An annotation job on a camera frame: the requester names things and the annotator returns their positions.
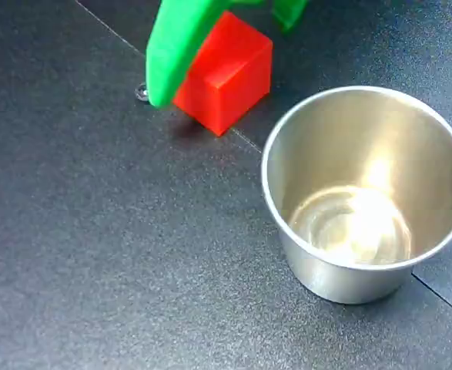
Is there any red cube block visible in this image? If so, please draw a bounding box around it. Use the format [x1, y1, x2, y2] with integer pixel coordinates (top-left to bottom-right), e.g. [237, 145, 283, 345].
[172, 10, 274, 137]

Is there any black textured work board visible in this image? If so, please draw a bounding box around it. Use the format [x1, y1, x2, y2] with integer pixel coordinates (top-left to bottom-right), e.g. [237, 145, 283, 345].
[0, 0, 452, 370]

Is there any stainless steel cup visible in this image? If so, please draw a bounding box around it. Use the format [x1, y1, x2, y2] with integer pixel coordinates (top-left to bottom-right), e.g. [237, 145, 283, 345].
[261, 85, 452, 305]

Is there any black joining bracket with screws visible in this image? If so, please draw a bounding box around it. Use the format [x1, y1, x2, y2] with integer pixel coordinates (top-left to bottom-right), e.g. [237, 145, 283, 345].
[134, 82, 152, 104]

